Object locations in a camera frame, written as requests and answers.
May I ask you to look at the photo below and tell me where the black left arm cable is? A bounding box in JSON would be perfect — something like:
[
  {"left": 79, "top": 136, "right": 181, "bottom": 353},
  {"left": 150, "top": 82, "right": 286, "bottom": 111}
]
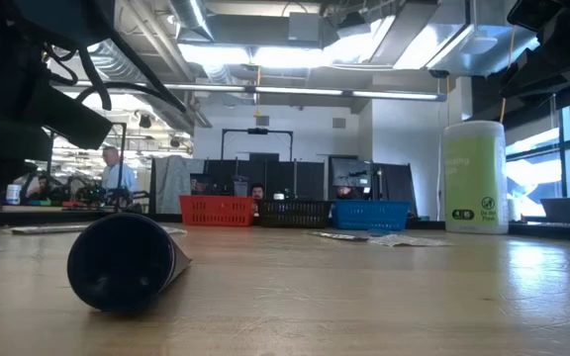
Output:
[{"left": 42, "top": 29, "right": 188, "bottom": 114}]

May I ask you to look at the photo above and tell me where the small dark screen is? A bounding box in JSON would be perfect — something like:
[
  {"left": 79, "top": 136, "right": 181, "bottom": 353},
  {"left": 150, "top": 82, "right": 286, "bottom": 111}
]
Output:
[{"left": 190, "top": 173, "right": 215, "bottom": 197}]

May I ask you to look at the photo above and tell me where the black metal gantry frame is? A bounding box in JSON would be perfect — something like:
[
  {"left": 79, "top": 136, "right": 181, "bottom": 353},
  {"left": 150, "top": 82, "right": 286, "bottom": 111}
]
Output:
[
  {"left": 46, "top": 121, "right": 128, "bottom": 214},
  {"left": 221, "top": 127, "right": 295, "bottom": 162}
]

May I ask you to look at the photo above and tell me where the long ceiling light strip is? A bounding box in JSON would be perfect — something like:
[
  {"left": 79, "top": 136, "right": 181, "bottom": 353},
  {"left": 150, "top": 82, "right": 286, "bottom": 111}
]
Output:
[{"left": 51, "top": 80, "right": 447, "bottom": 103}]

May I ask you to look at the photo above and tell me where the white wipes canister green label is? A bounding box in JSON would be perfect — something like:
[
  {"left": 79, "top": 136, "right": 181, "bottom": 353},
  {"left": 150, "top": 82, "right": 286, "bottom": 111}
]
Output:
[{"left": 441, "top": 120, "right": 510, "bottom": 235}]

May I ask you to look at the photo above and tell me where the silver rectangular air duct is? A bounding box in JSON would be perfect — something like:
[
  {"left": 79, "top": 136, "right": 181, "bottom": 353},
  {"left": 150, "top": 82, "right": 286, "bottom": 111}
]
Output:
[{"left": 393, "top": 0, "right": 543, "bottom": 78}]

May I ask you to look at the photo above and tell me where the black comb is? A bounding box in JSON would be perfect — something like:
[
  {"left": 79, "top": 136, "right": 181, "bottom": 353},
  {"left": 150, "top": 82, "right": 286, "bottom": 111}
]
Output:
[
  {"left": 1, "top": 224, "right": 88, "bottom": 236},
  {"left": 309, "top": 230, "right": 370, "bottom": 242}
]

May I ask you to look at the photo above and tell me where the black plastic basket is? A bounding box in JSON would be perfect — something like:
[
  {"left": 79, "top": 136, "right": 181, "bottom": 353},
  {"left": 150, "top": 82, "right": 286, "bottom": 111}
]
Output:
[{"left": 256, "top": 199, "right": 333, "bottom": 229}]

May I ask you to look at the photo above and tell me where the dark computer monitor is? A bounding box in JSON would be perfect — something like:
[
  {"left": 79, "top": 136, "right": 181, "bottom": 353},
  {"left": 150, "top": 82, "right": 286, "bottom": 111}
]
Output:
[{"left": 331, "top": 156, "right": 373, "bottom": 188}]

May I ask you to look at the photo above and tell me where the red plastic basket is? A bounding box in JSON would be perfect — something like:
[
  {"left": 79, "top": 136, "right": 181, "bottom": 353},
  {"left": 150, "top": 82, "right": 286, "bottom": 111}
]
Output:
[{"left": 179, "top": 194, "right": 257, "bottom": 227}]

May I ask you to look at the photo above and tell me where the black partition panel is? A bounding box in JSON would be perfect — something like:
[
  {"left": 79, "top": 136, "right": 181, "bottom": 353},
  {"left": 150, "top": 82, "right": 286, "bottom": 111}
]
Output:
[
  {"left": 372, "top": 162, "right": 419, "bottom": 219},
  {"left": 204, "top": 158, "right": 326, "bottom": 202}
]

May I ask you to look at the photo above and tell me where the gray fabric partition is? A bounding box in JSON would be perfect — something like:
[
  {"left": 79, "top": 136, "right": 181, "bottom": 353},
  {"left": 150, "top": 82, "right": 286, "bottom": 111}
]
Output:
[{"left": 151, "top": 155, "right": 206, "bottom": 215}]

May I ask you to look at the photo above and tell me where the blue plastic basket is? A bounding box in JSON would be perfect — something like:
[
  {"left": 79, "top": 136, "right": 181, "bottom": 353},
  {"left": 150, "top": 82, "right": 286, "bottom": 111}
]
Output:
[{"left": 332, "top": 199, "right": 412, "bottom": 231}]

